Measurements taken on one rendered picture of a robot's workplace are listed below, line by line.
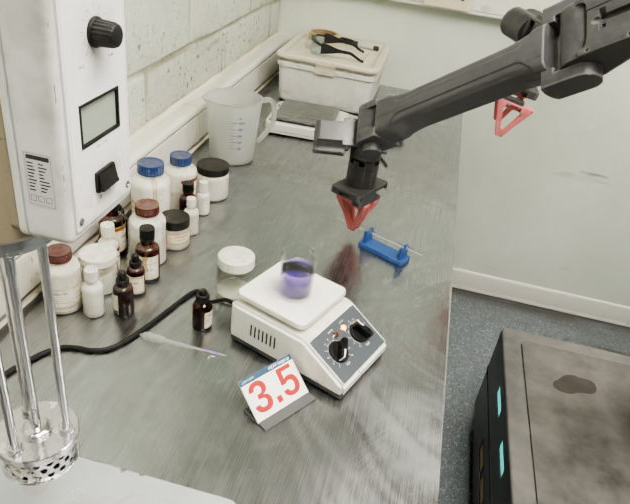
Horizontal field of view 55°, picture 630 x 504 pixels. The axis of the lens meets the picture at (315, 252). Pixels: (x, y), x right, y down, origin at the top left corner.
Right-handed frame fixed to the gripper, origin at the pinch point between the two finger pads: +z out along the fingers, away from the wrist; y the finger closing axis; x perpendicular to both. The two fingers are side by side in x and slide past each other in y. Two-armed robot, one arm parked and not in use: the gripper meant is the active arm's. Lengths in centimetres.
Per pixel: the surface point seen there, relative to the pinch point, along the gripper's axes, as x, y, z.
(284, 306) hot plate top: 12.6, 36.2, -5.7
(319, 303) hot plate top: 15.5, 32.0, -5.7
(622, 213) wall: 30, -135, 32
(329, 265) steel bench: 3.2, 11.5, 2.9
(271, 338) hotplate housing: 12.8, 38.7, -1.5
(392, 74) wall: -51, -96, -2
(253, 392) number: 17.0, 46.7, 0.4
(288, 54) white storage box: -61, -50, -12
